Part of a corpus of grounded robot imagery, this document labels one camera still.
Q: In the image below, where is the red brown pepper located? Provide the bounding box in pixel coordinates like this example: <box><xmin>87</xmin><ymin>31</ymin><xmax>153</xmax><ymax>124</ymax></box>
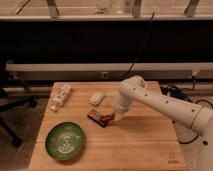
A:
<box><xmin>100</xmin><ymin>114</ymin><xmax>115</xmax><ymax>122</ymax></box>

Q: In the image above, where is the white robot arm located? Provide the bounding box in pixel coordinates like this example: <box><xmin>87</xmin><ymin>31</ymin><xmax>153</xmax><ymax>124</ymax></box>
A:
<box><xmin>113</xmin><ymin>76</ymin><xmax>213</xmax><ymax>171</ymax></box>

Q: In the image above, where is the dark red rectangular box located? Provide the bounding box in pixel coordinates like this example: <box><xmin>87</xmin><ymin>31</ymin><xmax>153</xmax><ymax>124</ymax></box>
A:
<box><xmin>87</xmin><ymin>110</ymin><xmax>108</xmax><ymax>128</ymax></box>

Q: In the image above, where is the white plastic bottle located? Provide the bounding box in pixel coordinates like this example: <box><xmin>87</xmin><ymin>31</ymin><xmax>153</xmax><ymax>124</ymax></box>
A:
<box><xmin>50</xmin><ymin>84</ymin><xmax>72</xmax><ymax>112</ymax></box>

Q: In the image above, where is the green ceramic bowl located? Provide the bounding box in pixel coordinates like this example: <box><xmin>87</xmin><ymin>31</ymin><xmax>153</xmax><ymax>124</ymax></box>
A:
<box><xmin>45</xmin><ymin>122</ymin><xmax>85</xmax><ymax>161</ymax></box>

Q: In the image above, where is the grey baseboard heater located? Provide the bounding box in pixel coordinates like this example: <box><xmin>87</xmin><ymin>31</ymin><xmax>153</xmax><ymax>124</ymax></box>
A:
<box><xmin>6</xmin><ymin>62</ymin><xmax>213</xmax><ymax>80</ymax></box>

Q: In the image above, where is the black office chair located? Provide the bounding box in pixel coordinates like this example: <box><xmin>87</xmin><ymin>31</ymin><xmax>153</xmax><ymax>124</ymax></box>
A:
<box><xmin>0</xmin><ymin>63</ymin><xmax>38</xmax><ymax>148</ymax></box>

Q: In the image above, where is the black cable on floor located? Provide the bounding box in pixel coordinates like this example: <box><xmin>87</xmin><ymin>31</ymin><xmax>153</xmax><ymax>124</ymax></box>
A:
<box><xmin>160</xmin><ymin>83</ymin><xmax>213</xmax><ymax>145</ymax></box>

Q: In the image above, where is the black diagonal cable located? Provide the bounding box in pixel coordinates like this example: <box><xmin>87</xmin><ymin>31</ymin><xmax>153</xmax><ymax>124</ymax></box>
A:
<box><xmin>120</xmin><ymin>11</ymin><xmax>156</xmax><ymax>81</ymax></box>

